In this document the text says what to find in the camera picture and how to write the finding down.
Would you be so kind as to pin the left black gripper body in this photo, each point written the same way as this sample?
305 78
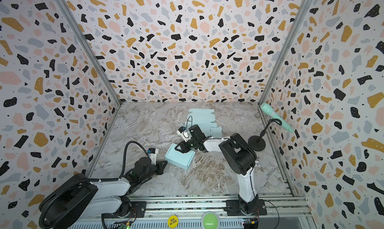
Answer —
157 166

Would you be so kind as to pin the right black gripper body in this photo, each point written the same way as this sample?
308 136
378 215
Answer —
184 145

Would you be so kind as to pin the mint paper box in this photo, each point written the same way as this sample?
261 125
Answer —
178 159

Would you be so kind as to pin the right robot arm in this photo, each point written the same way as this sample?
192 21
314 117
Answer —
241 159

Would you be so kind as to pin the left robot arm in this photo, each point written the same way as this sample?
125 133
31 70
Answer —
82 197

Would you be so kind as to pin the yellow round sticker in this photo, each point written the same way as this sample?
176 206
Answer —
173 221

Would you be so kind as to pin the green round button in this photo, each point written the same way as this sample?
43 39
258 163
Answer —
210 221

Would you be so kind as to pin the mint green microphone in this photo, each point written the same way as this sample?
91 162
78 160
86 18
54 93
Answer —
267 109

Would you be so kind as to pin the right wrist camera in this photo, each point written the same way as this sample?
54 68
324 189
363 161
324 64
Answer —
184 133

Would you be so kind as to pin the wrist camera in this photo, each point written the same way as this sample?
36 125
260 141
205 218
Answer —
152 154
184 133

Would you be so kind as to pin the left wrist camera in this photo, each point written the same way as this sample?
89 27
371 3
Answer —
152 154

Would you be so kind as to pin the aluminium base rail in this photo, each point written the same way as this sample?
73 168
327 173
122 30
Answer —
279 211

